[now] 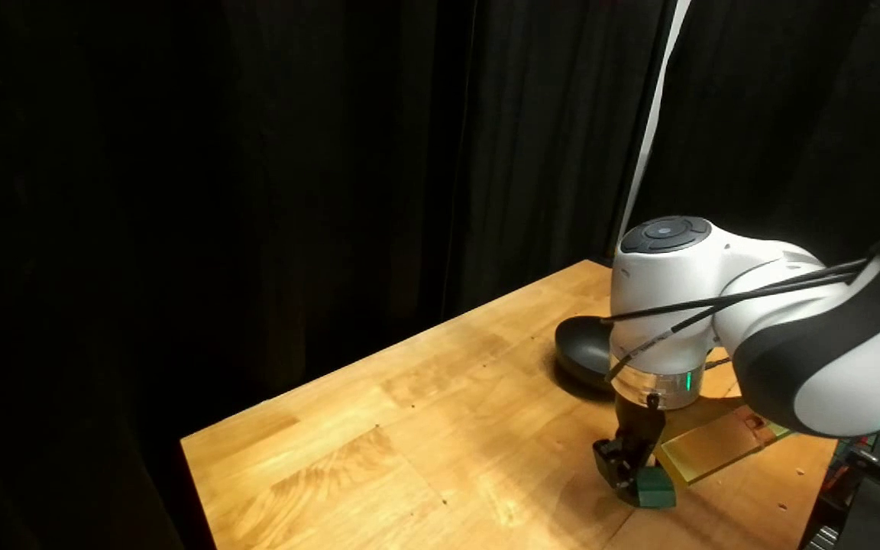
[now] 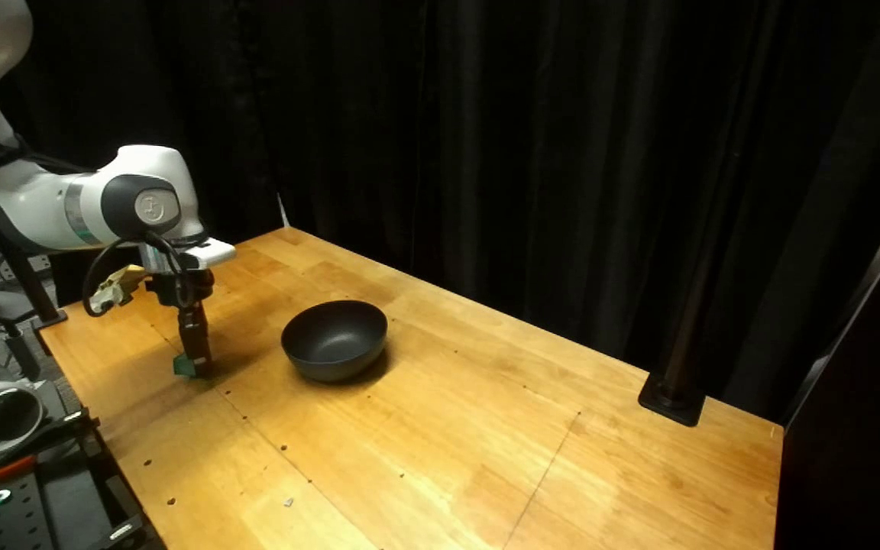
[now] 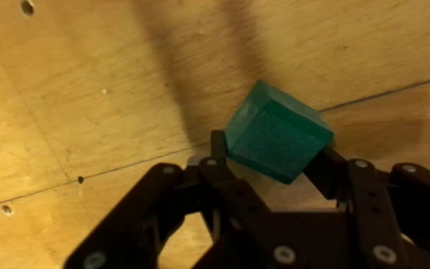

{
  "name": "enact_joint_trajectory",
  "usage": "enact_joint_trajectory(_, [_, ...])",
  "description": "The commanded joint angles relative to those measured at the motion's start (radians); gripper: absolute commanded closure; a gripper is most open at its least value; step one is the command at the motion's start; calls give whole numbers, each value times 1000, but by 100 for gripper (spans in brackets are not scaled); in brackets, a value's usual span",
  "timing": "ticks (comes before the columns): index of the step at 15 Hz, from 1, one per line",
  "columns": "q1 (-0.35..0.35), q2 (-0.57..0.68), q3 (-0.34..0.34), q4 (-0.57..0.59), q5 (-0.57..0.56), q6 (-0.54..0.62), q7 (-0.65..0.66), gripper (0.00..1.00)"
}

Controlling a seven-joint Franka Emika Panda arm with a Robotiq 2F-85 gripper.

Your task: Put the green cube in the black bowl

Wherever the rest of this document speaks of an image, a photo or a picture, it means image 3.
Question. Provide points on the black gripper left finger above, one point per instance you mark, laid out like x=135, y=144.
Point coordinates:
x=235, y=199

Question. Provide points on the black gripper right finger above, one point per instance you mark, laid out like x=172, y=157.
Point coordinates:
x=374, y=199

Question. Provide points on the green cube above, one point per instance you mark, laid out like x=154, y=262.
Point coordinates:
x=275, y=135

